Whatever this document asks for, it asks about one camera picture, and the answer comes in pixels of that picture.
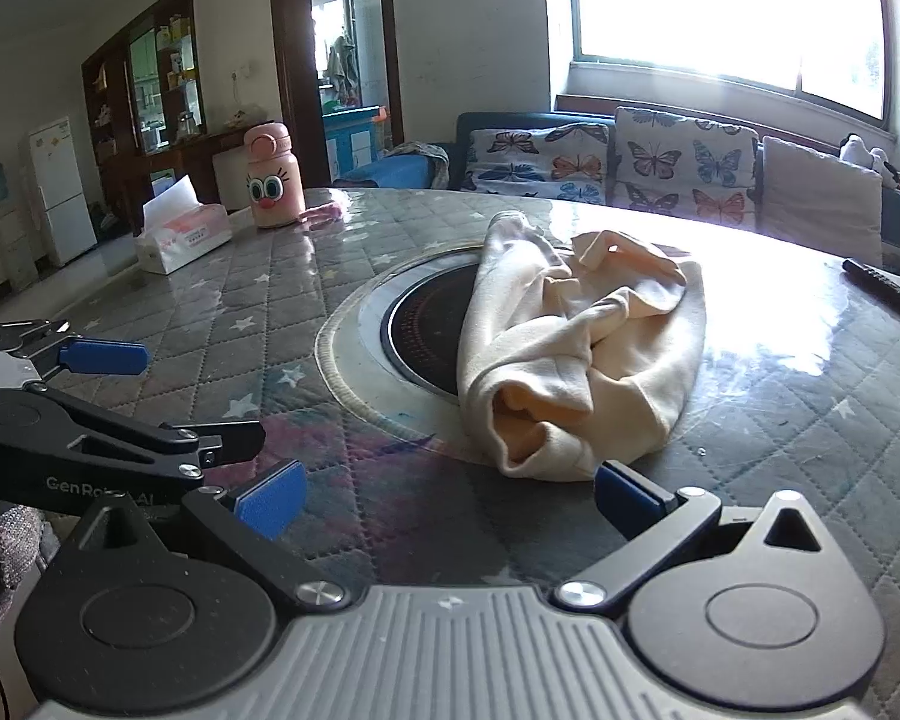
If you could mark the plain grey cushion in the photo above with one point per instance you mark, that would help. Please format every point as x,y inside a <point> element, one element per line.
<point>821,195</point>

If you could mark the patterned grey cloth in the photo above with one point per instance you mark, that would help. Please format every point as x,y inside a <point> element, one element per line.
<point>431,157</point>

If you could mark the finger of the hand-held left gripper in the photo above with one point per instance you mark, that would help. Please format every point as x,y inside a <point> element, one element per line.
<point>101,357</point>
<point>232,442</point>

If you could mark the white refrigerator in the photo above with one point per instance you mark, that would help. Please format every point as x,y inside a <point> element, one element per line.
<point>60,187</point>

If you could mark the pink white tissue pack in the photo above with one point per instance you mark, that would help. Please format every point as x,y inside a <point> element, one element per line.
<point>187,236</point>

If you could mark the cream knit garment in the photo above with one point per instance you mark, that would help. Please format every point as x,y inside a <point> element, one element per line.
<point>555,330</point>

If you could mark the dark wooden display cabinet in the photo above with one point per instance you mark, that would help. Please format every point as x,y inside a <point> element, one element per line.
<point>116,112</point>

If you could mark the pink cartoon face water bottle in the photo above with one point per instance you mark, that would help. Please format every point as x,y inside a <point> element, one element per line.
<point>274,187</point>

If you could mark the person's left hand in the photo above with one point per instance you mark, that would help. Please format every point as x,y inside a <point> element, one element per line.
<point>4,577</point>

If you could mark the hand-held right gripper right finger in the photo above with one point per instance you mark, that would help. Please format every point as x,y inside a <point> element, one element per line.
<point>630,499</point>

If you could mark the large bright window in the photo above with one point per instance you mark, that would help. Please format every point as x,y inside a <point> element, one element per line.
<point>720,7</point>

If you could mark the black remote control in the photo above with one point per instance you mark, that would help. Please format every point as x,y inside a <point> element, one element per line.
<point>881,285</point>

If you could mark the white black plush toy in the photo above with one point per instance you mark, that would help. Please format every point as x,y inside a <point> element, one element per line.
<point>862,154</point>

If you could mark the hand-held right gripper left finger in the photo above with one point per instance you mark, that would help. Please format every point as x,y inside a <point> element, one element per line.
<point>270,501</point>

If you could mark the butterfly print cushion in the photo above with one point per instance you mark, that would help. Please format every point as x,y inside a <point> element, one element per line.
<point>682,165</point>
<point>540,161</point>

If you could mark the round built-in hot plate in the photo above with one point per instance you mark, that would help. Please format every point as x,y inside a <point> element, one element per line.
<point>420,337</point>

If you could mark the white water dispenser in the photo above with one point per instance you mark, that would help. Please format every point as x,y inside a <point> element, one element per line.
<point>4,225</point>

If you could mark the dark wooden door frame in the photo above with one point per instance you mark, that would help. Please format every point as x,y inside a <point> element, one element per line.
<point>289,52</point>

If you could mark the blue plastic cabinet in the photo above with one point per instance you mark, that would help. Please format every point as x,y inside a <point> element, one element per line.
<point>352,135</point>

